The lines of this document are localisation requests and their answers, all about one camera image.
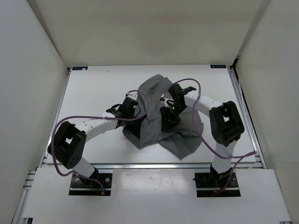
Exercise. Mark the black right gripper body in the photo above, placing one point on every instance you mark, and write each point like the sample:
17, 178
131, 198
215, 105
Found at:
173, 113

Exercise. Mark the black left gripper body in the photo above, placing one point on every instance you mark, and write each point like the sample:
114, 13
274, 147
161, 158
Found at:
128, 122

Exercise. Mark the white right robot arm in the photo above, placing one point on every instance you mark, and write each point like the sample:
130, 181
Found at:
225, 122

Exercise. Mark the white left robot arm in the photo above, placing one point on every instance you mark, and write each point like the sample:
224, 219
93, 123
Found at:
72, 133

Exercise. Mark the blue corner label right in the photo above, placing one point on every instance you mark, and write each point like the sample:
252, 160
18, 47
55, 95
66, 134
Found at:
217, 66

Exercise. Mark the blue corner label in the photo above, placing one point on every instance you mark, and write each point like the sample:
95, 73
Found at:
80, 68
217, 66

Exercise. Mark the blue corner label left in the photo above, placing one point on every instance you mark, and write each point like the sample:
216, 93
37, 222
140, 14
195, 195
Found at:
80, 68

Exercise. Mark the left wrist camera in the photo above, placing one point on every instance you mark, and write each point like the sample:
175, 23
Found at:
127, 108

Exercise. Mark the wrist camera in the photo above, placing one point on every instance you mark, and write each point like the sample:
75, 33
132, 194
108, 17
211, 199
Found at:
127, 108
177, 94

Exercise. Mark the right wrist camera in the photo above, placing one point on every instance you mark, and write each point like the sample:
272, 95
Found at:
177, 94

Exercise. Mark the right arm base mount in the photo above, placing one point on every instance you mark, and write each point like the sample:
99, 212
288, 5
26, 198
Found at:
206, 186

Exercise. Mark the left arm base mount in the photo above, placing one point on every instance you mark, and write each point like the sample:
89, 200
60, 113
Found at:
83, 187

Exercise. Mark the aluminium left side rail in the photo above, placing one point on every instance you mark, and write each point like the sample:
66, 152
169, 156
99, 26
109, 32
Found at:
45, 152

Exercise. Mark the aluminium table edge rail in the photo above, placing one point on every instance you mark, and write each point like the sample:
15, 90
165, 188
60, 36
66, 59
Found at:
161, 165

